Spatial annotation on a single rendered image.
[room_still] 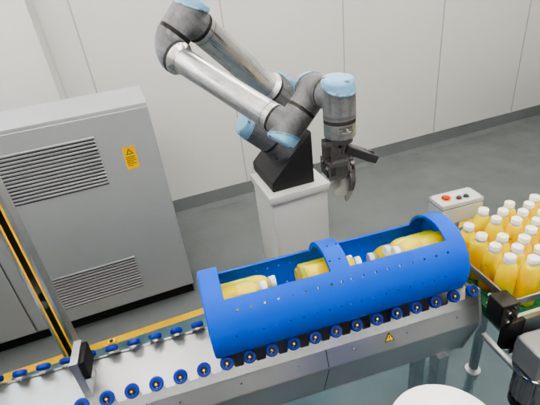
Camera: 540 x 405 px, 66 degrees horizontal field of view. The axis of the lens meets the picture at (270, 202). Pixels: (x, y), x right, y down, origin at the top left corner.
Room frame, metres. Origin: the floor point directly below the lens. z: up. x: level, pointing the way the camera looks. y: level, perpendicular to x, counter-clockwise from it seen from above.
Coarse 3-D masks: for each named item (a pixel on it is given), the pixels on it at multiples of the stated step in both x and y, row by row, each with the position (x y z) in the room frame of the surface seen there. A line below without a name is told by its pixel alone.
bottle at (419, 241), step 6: (426, 234) 1.16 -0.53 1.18; (432, 234) 1.16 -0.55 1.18; (438, 234) 1.15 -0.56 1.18; (408, 240) 1.14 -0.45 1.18; (414, 240) 1.13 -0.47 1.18; (420, 240) 1.13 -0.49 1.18; (426, 240) 1.13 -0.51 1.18; (432, 240) 1.13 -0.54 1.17; (438, 240) 1.13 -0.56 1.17; (444, 240) 1.13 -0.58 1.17; (402, 246) 1.13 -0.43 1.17; (408, 246) 1.12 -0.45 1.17; (414, 246) 1.11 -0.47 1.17; (420, 246) 1.11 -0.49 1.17
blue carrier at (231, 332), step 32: (416, 224) 1.29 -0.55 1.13; (448, 224) 1.13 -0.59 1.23; (288, 256) 1.19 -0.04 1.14; (320, 256) 1.22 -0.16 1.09; (352, 256) 1.24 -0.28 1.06; (416, 256) 1.04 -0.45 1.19; (448, 256) 1.04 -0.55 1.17; (288, 288) 0.96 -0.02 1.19; (320, 288) 0.96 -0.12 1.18; (352, 288) 0.97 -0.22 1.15; (384, 288) 0.98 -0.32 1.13; (416, 288) 1.00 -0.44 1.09; (448, 288) 1.03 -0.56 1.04; (224, 320) 0.89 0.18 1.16; (256, 320) 0.90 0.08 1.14; (288, 320) 0.91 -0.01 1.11; (320, 320) 0.93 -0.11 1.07; (224, 352) 0.88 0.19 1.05
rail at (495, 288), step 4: (472, 264) 1.20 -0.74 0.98; (472, 268) 1.19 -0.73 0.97; (476, 268) 1.18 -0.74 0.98; (472, 272) 1.19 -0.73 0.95; (476, 272) 1.17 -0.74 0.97; (480, 272) 1.15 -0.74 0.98; (480, 276) 1.15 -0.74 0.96; (484, 276) 1.13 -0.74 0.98; (484, 280) 1.13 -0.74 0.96; (488, 280) 1.11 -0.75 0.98; (488, 284) 1.11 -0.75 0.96; (492, 284) 1.09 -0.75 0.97; (496, 284) 1.08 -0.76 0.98; (492, 288) 1.09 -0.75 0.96; (496, 288) 1.07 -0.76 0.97; (500, 288) 1.06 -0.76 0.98
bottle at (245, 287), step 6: (240, 282) 1.03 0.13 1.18; (246, 282) 1.03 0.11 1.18; (252, 282) 1.03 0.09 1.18; (258, 282) 1.04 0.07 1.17; (222, 288) 1.01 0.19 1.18; (228, 288) 1.01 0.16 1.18; (234, 288) 1.01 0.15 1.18; (240, 288) 1.00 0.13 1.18; (246, 288) 1.00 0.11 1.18; (252, 288) 1.00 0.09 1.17; (258, 288) 1.01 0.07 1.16; (228, 294) 0.99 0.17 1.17; (234, 294) 0.99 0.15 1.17; (240, 294) 0.99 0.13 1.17
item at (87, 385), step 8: (80, 344) 0.95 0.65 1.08; (72, 352) 0.92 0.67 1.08; (80, 352) 0.92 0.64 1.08; (88, 352) 0.95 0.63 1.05; (72, 360) 0.89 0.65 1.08; (80, 360) 0.89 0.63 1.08; (88, 360) 0.92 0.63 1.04; (72, 368) 0.87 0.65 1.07; (80, 368) 0.88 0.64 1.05; (88, 368) 0.90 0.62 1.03; (80, 376) 0.87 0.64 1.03; (88, 376) 0.88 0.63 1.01; (80, 384) 0.87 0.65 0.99; (88, 384) 0.88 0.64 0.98; (88, 392) 0.87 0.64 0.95
